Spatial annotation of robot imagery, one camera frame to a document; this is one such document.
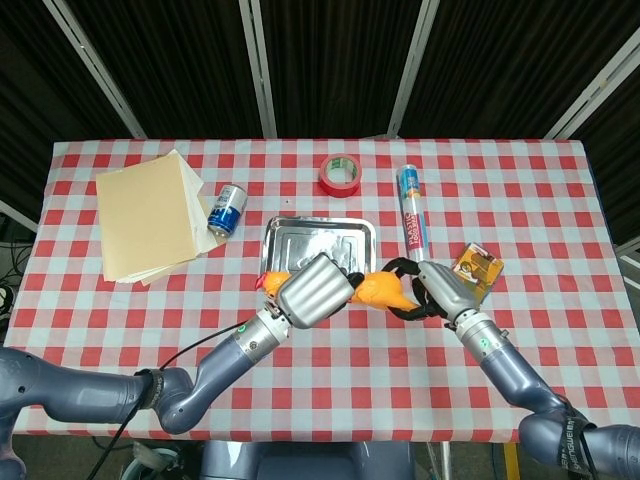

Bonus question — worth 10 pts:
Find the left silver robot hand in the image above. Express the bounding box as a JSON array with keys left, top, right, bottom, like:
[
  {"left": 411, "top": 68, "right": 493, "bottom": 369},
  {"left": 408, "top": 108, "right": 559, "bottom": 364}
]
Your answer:
[{"left": 276, "top": 252, "right": 374, "bottom": 330}]

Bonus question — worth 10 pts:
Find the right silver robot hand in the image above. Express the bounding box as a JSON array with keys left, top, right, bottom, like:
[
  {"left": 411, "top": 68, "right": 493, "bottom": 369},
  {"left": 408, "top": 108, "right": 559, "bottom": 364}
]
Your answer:
[{"left": 382, "top": 256, "right": 479, "bottom": 324}]

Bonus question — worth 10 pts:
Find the yellow rubber chicken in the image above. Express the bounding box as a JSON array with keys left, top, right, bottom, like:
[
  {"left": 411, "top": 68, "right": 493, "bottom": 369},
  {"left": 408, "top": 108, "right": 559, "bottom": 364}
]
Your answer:
[{"left": 254, "top": 269, "right": 421, "bottom": 312}]

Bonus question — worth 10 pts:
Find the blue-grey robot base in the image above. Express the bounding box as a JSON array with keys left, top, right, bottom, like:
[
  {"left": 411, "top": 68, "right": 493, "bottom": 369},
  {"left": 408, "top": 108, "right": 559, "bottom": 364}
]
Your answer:
[{"left": 199, "top": 440, "right": 416, "bottom": 480}]

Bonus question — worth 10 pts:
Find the silver metal tray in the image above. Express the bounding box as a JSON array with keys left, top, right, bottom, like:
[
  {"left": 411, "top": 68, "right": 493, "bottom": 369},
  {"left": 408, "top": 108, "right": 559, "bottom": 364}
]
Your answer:
[{"left": 260, "top": 215, "right": 377, "bottom": 282}]

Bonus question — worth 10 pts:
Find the colourful snack box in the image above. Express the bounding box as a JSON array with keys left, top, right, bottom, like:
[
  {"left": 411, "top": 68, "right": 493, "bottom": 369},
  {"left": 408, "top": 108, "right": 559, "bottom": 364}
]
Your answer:
[{"left": 452, "top": 242, "right": 505, "bottom": 304}]

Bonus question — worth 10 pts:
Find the plastic food wrap roll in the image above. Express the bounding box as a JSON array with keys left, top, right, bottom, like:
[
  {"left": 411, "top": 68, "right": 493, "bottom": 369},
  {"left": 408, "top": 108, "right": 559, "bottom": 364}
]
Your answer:
[{"left": 396, "top": 163, "right": 434, "bottom": 264}]

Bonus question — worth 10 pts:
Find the red white checkered tablecloth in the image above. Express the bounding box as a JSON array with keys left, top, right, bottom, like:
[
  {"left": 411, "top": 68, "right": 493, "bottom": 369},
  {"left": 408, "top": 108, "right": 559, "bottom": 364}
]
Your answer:
[{"left": 0, "top": 137, "right": 631, "bottom": 445}]

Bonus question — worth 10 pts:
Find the red tape roll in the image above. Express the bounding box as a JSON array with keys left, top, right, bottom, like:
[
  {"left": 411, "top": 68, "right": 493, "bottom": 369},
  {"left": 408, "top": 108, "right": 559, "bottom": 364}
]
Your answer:
[{"left": 318, "top": 153, "right": 362, "bottom": 198}]

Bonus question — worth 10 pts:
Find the blue white drink can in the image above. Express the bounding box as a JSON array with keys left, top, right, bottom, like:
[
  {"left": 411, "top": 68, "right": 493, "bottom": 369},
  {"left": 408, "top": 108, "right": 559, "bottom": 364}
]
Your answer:
[{"left": 206, "top": 183, "right": 249, "bottom": 236}]

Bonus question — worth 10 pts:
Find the stack of manila paper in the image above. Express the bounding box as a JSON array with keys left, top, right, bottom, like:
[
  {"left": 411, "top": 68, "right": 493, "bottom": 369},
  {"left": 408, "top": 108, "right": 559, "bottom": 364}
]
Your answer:
[{"left": 94, "top": 148, "right": 227, "bottom": 287}]

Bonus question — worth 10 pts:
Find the black pleated curtain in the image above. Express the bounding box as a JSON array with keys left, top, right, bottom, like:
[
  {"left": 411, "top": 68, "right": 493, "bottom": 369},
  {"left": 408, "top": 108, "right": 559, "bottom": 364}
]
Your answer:
[{"left": 0, "top": 0, "right": 640, "bottom": 251}]

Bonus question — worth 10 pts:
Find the white bucket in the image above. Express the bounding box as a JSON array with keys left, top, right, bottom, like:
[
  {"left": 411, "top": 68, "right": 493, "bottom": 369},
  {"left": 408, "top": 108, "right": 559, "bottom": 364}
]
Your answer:
[{"left": 122, "top": 442, "right": 181, "bottom": 480}]

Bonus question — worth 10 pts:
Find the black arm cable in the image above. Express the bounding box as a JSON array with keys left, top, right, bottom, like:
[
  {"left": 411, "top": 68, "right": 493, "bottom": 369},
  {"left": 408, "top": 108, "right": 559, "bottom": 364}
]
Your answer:
[{"left": 87, "top": 307, "right": 279, "bottom": 480}]

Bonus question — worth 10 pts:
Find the black velcro strap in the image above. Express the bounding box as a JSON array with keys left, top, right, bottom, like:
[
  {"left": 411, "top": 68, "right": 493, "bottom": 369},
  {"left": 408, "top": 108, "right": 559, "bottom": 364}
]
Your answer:
[
  {"left": 133, "top": 368, "right": 162, "bottom": 409},
  {"left": 553, "top": 398, "right": 597, "bottom": 475}
]

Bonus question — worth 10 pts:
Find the white frame post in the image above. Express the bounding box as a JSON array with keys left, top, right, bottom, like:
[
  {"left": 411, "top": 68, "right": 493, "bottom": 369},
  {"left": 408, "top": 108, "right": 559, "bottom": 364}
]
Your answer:
[
  {"left": 387, "top": 0, "right": 441, "bottom": 139},
  {"left": 42, "top": 0, "right": 147, "bottom": 140},
  {"left": 238, "top": 0, "right": 278, "bottom": 139},
  {"left": 544, "top": 39, "right": 640, "bottom": 140}
]

